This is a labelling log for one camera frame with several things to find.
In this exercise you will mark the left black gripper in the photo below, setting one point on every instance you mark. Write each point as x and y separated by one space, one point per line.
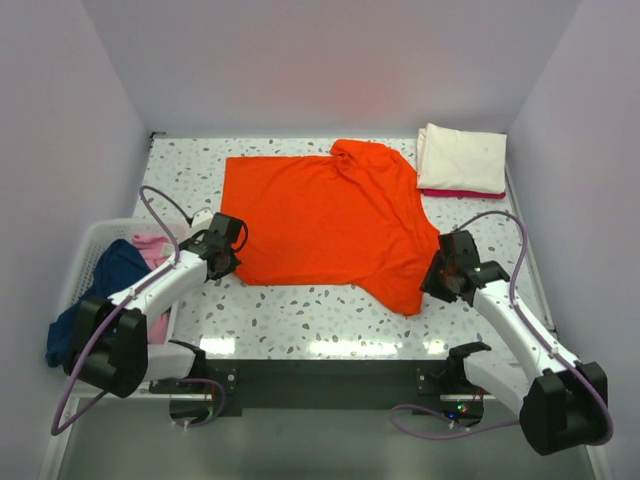
233 264

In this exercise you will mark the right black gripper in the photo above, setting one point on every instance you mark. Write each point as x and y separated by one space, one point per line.
429 283

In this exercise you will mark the orange t-shirt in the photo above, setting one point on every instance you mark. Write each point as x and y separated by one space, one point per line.
352 217

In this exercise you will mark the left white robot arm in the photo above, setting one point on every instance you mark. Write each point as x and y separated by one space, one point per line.
109 347

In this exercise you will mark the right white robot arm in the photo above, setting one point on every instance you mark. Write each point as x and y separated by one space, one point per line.
560 401

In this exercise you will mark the folded pink t-shirt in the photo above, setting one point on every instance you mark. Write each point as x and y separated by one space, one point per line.
439 193

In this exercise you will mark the navy blue t-shirt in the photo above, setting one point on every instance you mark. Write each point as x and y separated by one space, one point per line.
117 268

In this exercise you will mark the light pink t-shirt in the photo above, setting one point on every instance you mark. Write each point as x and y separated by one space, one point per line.
155 251

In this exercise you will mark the folded cream t-shirt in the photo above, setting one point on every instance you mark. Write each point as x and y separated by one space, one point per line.
451 159

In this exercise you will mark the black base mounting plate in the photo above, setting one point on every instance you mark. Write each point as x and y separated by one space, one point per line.
243 385

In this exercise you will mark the white plastic laundry basket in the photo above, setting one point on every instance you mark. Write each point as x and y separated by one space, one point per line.
98 238

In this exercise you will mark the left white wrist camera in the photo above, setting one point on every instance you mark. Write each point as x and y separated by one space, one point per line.
201 220

